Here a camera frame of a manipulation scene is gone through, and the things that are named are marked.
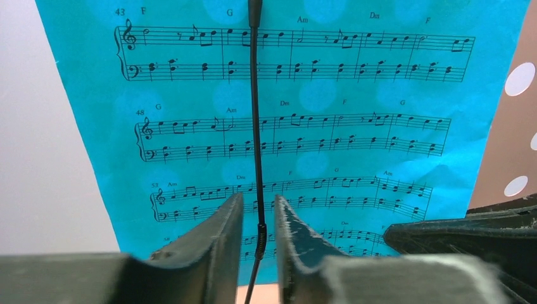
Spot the blue sheet music page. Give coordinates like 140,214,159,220
37,1,529,284

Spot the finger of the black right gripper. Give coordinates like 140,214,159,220
383,194,536,303

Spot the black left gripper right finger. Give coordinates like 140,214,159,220
274,195,509,304

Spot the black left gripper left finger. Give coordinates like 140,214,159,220
1,194,244,303

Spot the pink music stand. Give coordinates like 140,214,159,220
234,0,537,304

